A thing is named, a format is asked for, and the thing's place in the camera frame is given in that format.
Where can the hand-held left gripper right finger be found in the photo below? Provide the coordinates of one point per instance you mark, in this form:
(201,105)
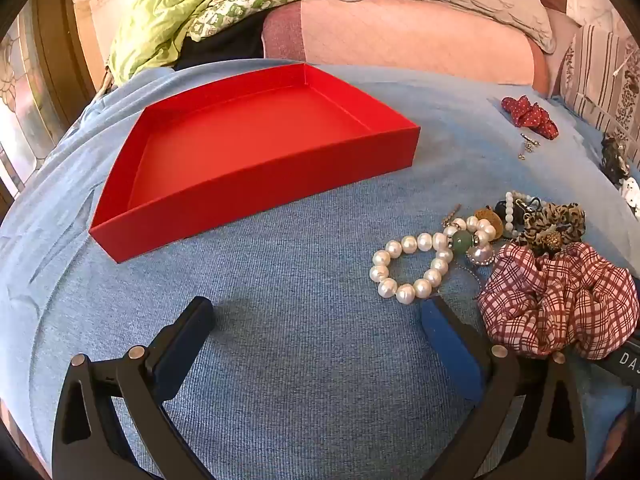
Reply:
(450,347)

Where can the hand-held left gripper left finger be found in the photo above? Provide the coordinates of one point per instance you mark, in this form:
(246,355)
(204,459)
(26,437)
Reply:
(184,342)

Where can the red plaid scrunchie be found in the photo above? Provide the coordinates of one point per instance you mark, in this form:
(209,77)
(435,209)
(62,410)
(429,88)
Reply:
(550,300)

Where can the leopard print scrunchie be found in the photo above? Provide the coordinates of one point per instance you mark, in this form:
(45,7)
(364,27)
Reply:
(565,217)

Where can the red cardboard box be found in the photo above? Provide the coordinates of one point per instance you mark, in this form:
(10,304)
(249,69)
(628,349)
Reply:
(240,150)

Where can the blue cloth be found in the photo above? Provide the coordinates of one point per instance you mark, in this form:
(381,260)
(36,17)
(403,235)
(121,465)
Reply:
(300,310)

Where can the white hair accessory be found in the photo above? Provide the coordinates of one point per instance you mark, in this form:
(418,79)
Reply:
(631,192)

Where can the dark hair claw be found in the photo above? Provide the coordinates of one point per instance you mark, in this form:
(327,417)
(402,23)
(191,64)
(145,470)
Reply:
(612,157)

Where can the red polka dot scrunchie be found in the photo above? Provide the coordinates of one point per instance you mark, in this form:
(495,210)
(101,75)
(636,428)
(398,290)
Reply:
(530,112)

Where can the striped pillow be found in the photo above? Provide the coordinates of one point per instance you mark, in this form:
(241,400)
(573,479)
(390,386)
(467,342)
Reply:
(595,80)

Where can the stained glass window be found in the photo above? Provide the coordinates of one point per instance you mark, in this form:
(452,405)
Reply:
(20,100)

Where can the black cloth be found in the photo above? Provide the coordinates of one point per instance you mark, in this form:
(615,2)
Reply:
(225,42)

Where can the pink quilted cushion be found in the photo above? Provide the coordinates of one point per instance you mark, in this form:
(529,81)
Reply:
(400,35)

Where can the green patterned quilt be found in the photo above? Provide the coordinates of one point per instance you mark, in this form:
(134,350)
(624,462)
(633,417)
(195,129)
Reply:
(165,10)

